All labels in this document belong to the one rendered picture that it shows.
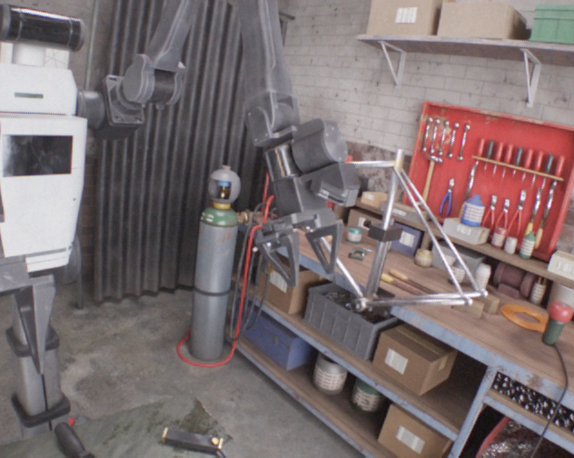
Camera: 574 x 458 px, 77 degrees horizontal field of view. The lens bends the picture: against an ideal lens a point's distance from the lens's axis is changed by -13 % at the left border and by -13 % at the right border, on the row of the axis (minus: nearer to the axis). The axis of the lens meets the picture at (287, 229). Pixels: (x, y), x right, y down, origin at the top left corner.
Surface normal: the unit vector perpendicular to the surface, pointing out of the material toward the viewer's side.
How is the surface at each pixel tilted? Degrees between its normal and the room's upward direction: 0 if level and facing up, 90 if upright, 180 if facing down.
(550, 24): 90
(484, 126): 90
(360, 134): 90
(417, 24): 88
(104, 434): 0
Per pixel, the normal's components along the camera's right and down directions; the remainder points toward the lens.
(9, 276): 0.74, -0.22
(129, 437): 0.16, -0.95
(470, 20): -0.78, 0.10
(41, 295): 0.78, 0.15
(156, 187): -0.18, 0.25
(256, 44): -0.58, 0.11
